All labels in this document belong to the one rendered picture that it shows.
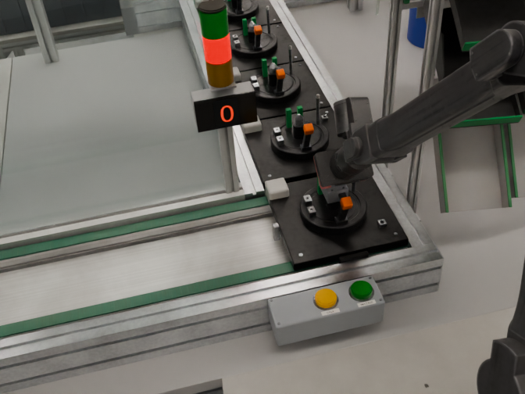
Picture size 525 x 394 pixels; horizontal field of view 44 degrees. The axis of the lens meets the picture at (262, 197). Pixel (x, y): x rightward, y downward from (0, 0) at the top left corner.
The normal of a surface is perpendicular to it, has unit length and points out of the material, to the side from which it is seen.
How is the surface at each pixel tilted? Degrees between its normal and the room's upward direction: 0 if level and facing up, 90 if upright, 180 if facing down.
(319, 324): 90
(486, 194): 45
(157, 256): 0
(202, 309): 0
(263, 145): 0
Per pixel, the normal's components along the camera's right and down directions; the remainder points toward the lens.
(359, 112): 0.30, -0.23
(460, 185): 0.00, -0.06
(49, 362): 0.23, 0.64
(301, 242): -0.06, -0.74
